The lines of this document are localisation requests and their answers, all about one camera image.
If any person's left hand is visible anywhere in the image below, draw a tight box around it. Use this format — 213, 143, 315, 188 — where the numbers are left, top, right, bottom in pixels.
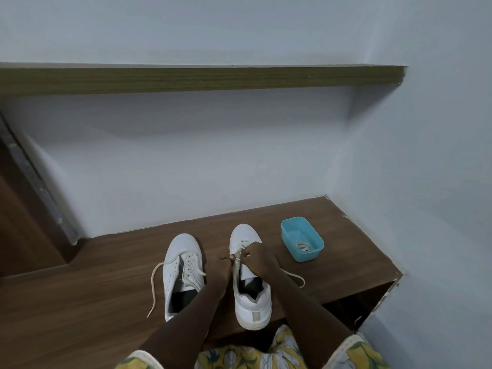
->
204, 254, 236, 291

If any person's right hand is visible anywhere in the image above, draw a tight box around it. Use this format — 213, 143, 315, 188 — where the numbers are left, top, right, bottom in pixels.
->
238, 241, 282, 280

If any blue plastic basket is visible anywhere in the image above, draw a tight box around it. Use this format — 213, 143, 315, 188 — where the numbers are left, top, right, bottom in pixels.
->
280, 216, 325, 263

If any white sneaker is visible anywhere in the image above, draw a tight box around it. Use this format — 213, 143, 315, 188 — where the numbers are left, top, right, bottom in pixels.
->
229, 223, 273, 332
162, 233, 209, 339

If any person's left forearm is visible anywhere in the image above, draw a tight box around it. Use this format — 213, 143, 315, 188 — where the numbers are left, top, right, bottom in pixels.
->
137, 282, 230, 369

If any person's right forearm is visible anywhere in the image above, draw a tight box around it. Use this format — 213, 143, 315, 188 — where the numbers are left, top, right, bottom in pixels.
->
265, 269, 355, 366

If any wooden wall shelf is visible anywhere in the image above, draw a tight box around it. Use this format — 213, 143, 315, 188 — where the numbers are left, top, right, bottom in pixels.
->
0, 61, 408, 99

